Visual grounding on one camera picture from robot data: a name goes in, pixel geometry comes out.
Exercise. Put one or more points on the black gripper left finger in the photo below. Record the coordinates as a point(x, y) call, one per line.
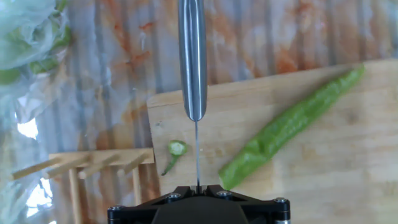
point(133, 213)

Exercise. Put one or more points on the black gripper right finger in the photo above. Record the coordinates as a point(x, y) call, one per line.
point(267, 213)

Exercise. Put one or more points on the long green chili pepper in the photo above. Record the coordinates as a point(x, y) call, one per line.
point(280, 130)

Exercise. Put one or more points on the steel kitchen knife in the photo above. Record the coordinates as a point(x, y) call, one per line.
point(192, 62)

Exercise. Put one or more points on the cut chili stem piece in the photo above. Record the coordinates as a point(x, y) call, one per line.
point(178, 147)

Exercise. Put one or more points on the wooden cutting board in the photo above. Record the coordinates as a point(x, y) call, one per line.
point(311, 171)

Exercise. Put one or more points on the wooden peg rack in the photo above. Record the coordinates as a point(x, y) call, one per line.
point(102, 157)

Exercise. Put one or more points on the green pepper inside bag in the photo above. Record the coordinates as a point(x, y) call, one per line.
point(46, 65)

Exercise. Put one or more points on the marbled plastic table sheet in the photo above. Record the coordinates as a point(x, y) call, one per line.
point(280, 31)

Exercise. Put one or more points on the green pepper with curled stem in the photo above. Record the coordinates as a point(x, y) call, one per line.
point(9, 76)

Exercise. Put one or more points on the clear plastic bag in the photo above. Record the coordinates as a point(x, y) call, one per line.
point(25, 40)

